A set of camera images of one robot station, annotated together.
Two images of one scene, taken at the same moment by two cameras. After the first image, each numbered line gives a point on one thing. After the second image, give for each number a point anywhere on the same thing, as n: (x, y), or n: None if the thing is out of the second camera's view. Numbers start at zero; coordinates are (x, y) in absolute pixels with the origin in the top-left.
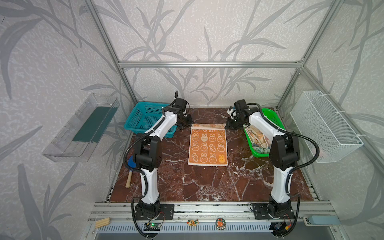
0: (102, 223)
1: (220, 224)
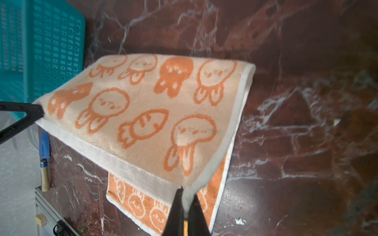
0: (41, 220)
1: None
